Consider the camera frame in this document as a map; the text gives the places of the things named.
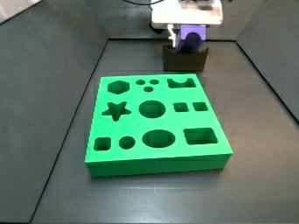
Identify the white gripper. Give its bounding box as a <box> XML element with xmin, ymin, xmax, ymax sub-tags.
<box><xmin>153</xmin><ymin>0</ymin><xmax>224</xmax><ymax>47</ymax></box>

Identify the dark brown cradle fixture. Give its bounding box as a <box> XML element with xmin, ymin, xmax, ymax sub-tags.
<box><xmin>163</xmin><ymin>45</ymin><xmax>210</xmax><ymax>72</ymax></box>

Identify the green shape-sorter board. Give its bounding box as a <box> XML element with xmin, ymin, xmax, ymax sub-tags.
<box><xmin>86</xmin><ymin>73</ymin><xmax>233</xmax><ymax>178</ymax></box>

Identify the black cable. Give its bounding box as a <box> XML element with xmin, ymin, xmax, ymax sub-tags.
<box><xmin>123</xmin><ymin>0</ymin><xmax>165</xmax><ymax>6</ymax></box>

